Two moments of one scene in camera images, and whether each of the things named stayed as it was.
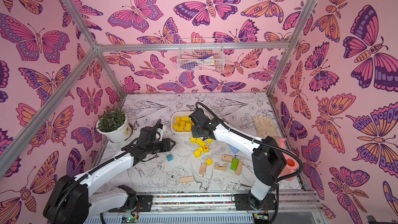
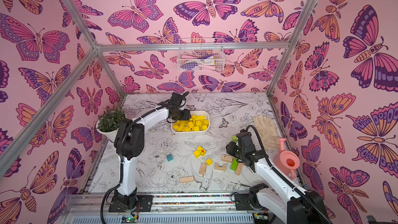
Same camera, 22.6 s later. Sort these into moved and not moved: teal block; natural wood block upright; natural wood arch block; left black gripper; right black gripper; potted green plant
Moved: right black gripper; left black gripper
Not moved: natural wood arch block; teal block; potted green plant; natural wood block upright
